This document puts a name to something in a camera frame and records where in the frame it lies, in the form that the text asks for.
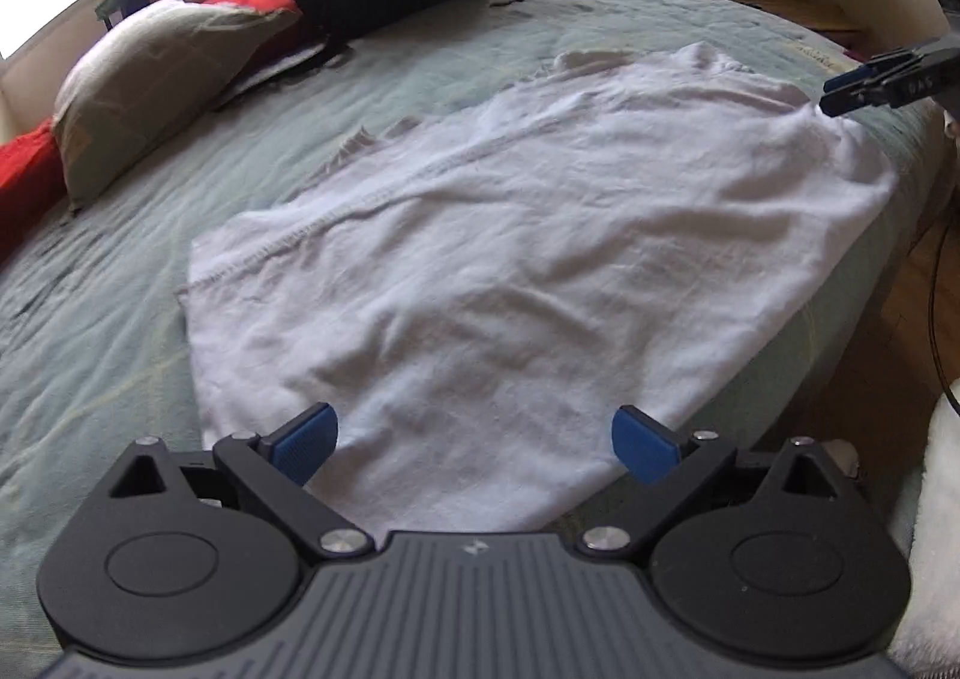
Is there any white printed t-shirt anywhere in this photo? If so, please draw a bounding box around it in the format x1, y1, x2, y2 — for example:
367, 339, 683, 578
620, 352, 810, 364
176, 41, 901, 534

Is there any black cable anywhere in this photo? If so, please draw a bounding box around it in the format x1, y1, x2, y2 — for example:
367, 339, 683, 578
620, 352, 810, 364
926, 214, 960, 417

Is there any grey green pillow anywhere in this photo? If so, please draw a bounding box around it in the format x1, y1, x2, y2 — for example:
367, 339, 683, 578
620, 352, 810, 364
52, 0, 301, 211

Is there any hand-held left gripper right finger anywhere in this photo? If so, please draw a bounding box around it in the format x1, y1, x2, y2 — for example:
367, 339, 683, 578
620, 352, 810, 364
577, 405, 845, 564

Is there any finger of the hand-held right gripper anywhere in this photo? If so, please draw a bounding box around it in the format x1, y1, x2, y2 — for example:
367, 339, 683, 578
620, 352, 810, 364
823, 49, 927, 94
820, 79, 893, 118

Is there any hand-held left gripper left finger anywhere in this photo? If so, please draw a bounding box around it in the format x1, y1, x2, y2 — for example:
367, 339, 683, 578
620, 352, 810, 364
109, 401, 376, 561

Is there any red quilt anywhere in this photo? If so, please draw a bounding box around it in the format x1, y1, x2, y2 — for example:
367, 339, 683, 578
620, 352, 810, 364
0, 0, 301, 253

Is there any person's white fleece jacket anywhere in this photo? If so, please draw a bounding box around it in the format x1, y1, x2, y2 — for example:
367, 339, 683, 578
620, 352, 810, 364
892, 390, 960, 679

